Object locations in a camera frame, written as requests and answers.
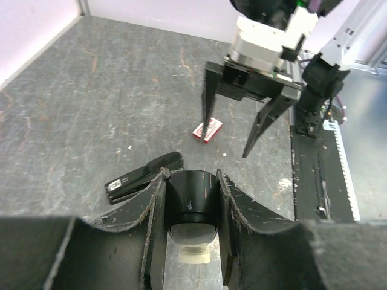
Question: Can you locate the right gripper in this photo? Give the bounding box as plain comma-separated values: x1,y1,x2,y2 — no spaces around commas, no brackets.
201,5,317,158

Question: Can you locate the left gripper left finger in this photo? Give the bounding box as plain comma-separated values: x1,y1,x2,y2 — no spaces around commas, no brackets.
1,174,167,289

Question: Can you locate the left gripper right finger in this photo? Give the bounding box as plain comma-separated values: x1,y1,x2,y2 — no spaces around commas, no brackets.
216,170,386,289

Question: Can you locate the silver and black stapler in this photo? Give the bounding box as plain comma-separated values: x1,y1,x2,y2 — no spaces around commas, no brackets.
164,170,221,265

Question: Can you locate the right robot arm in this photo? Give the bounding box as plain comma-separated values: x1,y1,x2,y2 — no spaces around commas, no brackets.
202,1,386,157

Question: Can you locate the red white staple box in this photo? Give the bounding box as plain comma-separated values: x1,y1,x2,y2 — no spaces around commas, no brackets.
192,118,223,143

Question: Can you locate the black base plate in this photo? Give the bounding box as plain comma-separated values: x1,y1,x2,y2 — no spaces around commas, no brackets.
290,108,355,222

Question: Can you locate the grey cable duct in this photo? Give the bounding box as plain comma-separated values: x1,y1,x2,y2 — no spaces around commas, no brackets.
323,120,361,221

